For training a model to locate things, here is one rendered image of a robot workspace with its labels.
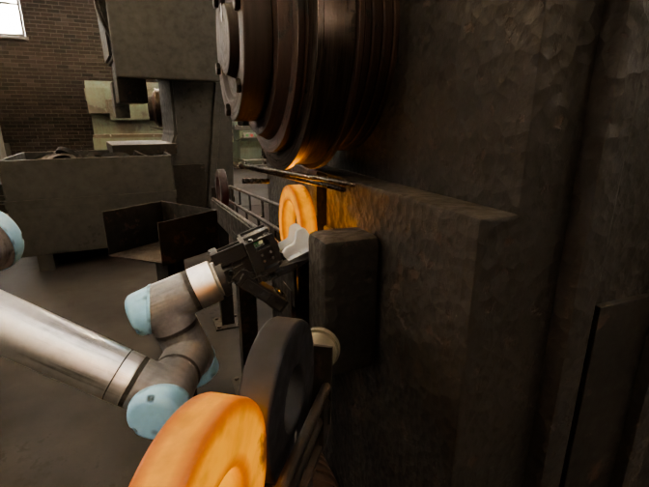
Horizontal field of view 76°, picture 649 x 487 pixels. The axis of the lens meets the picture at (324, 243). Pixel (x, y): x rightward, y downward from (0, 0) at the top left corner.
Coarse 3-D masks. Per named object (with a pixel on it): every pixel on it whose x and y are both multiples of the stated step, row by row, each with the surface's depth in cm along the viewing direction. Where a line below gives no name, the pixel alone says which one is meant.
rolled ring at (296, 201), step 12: (288, 192) 88; (300, 192) 84; (288, 204) 92; (300, 204) 82; (312, 204) 83; (288, 216) 95; (300, 216) 81; (312, 216) 82; (288, 228) 96; (312, 228) 82
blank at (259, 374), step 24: (264, 336) 39; (288, 336) 39; (264, 360) 37; (288, 360) 39; (312, 360) 48; (240, 384) 36; (264, 384) 36; (288, 384) 39; (312, 384) 49; (264, 408) 35; (288, 408) 45; (288, 432) 41; (288, 456) 41
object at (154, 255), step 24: (120, 216) 127; (144, 216) 134; (168, 216) 138; (192, 216) 117; (216, 216) 125; (120, 240) 128; (144, 240) 135; (168, 240) 112; (192, 240) 119; (216, 240) 126; (168, 264) 113
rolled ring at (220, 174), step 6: (216, 174) 187; (222, 174) 182; (216, 180) 192; (222, 180) 180; (216, 186) 194; (222, 186) 180; (228, 186) 181; (216, 192) 194; (222, 192) 180; (228, 192) 181; (216, 198) 196; (222, 198) 181; (228, 198) 182; (228, 204) 184
